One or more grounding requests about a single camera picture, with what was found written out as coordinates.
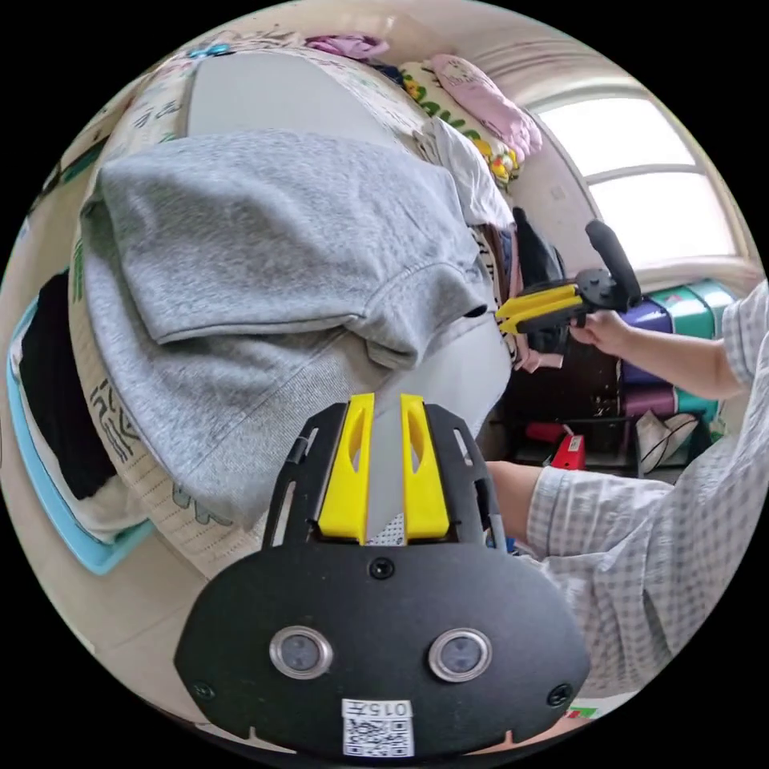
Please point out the person's right hand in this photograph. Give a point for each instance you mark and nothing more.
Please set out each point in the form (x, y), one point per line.
(604, 333)

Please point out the white bag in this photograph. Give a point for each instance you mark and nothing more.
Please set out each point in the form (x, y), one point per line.
(664, 435)

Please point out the stack of purple green cartons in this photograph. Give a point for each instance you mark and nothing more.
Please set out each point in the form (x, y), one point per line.
(679, 306)

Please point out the person's left forearm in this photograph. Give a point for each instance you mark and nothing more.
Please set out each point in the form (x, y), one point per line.
(510, 504)

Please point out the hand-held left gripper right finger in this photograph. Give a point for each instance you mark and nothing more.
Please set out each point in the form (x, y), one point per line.
(428, 486)

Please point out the red carton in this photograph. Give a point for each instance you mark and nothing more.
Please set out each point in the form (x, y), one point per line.
(568, 453)

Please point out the pile of clothes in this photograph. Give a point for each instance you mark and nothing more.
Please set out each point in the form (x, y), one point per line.
(480, 180)

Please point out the light blue basket with clothes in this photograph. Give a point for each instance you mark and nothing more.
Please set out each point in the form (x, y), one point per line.
(90, 545)

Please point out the window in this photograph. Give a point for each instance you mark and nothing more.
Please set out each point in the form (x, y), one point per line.
(637, 156)

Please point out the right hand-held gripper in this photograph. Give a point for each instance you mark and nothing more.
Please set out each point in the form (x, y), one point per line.
(604, 289)

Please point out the pillow with yellow green print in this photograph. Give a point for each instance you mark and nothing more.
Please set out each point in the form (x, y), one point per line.
(447, 111)

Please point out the bed with printed beige sheet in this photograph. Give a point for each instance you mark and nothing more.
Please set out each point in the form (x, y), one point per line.
(161, 518)

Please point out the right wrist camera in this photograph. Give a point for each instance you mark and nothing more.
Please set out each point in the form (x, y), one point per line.
(610, 252)

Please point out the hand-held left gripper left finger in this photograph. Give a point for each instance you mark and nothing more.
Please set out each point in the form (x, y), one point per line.
(347, 480)

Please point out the pink garment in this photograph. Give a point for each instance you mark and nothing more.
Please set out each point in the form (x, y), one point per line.
(480, 96)

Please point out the gray long sleeve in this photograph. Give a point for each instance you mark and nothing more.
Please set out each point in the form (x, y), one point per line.
(252, 252)

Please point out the person's body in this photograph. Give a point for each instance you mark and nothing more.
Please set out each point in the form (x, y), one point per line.
(661, 571)

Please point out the purple garment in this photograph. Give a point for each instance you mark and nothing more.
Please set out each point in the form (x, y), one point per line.
(348, 45)

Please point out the person's right forearm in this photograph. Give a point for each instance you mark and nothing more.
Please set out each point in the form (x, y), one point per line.
(685, 363)

